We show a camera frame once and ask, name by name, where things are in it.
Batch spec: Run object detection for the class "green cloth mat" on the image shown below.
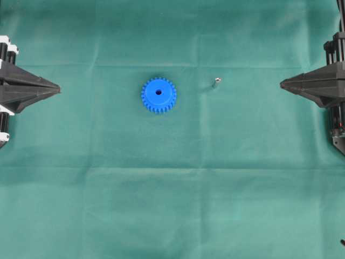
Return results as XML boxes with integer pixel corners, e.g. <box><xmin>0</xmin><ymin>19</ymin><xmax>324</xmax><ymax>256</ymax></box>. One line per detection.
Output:
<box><xmin>1</xmin><ymin>1</ymin><xmax>344</xmax><ymax>258</ymax></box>

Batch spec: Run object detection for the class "black cable top right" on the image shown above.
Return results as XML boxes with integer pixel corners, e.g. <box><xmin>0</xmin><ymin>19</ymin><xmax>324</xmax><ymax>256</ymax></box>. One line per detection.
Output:
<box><xmin>335</xmin><ymin>0</ymin><xmax>345</xmax><ymax>35</ymax></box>

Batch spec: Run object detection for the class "small silver metal shaft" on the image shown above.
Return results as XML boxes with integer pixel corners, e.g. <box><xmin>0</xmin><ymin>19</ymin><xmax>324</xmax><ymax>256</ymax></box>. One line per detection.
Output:
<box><xmin>211</xmin><ymin>77</ymin><xmax>222</xmax><ymax>90</ymax></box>

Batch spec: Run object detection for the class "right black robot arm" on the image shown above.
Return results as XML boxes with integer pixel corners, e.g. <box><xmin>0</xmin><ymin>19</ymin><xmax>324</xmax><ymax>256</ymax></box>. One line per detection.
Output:
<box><xmin>280</xmin><ymin>32</ymin><xmax>344</xmax><ymax>153</ymax></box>

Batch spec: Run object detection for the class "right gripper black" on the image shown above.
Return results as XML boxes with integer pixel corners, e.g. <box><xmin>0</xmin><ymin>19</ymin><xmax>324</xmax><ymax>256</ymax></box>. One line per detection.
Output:
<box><xmin>279</xmin><ymin>31</ymin><xmax>345</xmax><ymax>135</ymax></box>

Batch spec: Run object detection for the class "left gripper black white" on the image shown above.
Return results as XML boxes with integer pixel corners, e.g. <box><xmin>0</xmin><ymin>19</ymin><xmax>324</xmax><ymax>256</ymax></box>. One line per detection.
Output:
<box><xmin>1</xmin><ymin>35</ymin><xmax>60</xmax><ymax>147</ymax></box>

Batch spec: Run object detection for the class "blue plastic gear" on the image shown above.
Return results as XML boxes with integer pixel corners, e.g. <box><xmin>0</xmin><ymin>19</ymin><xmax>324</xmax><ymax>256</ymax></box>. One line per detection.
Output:
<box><xmin>141</xmin><ymin>77</ymin><xmax>177</xmax><ymax>114</ymax></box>

